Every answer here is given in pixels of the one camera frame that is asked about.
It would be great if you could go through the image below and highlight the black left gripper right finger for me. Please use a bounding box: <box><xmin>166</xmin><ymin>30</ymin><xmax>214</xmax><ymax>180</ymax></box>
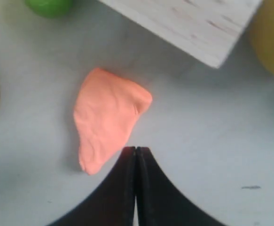
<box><xmin>135</xmin><ymin>147</ymin><xmax>223</xmax><ymax>226</ymax></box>

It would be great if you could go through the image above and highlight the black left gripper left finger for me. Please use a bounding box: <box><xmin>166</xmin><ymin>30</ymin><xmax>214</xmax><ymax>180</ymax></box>
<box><xmin>51</xmin><ymin>147</ymin><xmax>136</xmax><ymax>226</ymax></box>

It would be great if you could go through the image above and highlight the light wooden cube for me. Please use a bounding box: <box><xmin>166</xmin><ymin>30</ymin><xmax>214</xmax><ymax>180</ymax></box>
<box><xmin>102</xmin><ymin>0</ymin><xmax>262</xmax><ymax>68</ymax></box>

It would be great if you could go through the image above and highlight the yellow lemon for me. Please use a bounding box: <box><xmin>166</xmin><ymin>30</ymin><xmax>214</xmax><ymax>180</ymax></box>
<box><xmin>249</xmin><ymin>0</ymin><xmax>274</xmax><ymax>75</ymax></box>

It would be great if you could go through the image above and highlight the green plastic bone toy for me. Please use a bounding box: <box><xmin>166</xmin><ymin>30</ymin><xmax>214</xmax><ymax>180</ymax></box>
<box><xmin>25</xmin><ymin>0</ymin><xmax>74</xmax><ymax>18</ymax></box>

